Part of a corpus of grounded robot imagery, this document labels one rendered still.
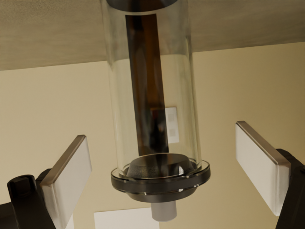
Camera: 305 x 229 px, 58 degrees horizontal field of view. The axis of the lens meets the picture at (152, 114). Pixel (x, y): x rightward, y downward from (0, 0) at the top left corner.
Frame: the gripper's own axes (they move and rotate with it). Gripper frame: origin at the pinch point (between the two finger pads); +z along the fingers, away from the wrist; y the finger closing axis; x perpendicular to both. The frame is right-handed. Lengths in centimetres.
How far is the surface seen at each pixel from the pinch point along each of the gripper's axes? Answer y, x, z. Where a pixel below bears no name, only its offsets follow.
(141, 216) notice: -9, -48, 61
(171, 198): 0.4, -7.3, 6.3
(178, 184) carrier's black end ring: 1.2, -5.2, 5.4
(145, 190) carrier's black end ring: -1.9, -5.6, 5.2
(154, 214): -1.4, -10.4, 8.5
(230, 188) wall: 21, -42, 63
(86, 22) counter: -10.8, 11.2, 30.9
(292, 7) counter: 24.6, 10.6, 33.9
